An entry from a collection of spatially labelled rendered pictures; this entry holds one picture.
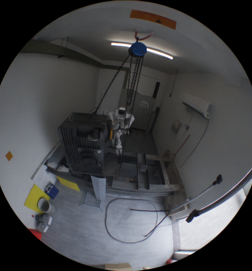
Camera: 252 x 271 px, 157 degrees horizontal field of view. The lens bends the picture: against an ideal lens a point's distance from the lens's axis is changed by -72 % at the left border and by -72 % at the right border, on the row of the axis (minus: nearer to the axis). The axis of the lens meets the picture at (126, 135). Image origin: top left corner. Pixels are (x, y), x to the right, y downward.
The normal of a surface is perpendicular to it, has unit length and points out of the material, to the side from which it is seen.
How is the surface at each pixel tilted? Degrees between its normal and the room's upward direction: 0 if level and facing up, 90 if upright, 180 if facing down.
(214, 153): 90
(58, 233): 0
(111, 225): 0
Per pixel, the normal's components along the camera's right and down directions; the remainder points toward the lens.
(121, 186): 0.19, -0.82
